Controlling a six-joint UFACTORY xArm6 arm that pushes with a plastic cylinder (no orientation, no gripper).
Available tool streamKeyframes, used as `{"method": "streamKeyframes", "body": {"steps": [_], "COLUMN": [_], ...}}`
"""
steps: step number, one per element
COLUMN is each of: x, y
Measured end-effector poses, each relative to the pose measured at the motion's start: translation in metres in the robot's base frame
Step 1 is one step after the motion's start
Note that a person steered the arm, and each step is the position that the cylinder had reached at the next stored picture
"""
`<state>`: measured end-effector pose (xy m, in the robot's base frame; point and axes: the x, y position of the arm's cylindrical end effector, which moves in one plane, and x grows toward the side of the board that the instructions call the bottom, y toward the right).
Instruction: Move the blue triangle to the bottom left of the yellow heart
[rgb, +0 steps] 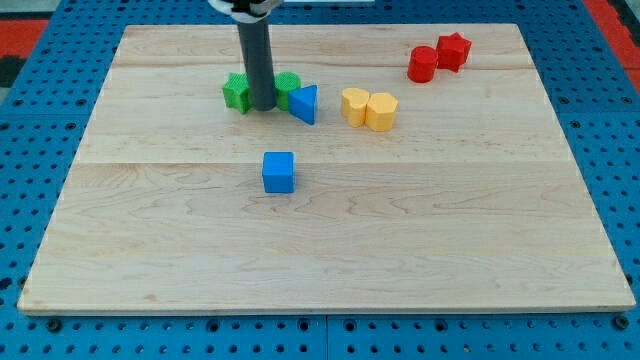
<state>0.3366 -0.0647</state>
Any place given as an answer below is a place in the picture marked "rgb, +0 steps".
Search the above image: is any blue triangle block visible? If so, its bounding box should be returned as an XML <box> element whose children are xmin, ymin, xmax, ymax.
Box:
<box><xmin>288</xmin><ymin>85</ymin><xmax>318</xmax><ymax>125</ymax></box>

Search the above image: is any yellow heart block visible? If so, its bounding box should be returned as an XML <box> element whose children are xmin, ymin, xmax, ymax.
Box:
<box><xmin>341</xmin><ymin>88</ymin><xmax>370</xmax><ymax>127</ymax></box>

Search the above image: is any blue cube block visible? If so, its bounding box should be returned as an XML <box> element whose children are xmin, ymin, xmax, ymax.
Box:
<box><xmin>262</xmin><ymin>152</ymin><xmax>295</xmax><ymax>194</ymax></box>

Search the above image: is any yellow hexagon block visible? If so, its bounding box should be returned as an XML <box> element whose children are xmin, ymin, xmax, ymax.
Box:
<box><xmin>365</xmin><ymin>92</ymin><xmax>398</xmax><ymax>132</ymax></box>

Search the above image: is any green cylinder block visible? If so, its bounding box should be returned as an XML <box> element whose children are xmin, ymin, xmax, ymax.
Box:
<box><xmin>275</xmin><ymin>71</ymin><xmax>301</xmax><ymax>111</ymax></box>

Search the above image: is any light wooden board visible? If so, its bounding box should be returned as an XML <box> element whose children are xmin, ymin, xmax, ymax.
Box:
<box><xmin>18</xmin><ymin>24</ymin><xmax>636</xmax><ymax>316</ymax></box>

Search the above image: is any green star block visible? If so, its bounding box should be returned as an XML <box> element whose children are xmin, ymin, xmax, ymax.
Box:
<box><xmin>222</xmin><ymin>73</ymin><xmax>252</xmax><ymax>114</ymax></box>

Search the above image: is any red cylinder block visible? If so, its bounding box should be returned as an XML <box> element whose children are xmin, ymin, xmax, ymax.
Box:
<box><xmin>407</xmin><ymin>46</ymin><xmax>438</xmax><ymax>83</ymax></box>

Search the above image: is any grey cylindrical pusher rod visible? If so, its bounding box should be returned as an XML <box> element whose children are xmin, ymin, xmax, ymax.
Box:
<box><xmin>237</xmin><ymin>17</ymin><xmax>277</xmax><ymax>111</ymax></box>

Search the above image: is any red star block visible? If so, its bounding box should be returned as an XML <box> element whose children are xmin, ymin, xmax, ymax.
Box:
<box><xmin>436</xmin><ymin>32</ymin><xmax>472</xmax><ymax>72</ymax></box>

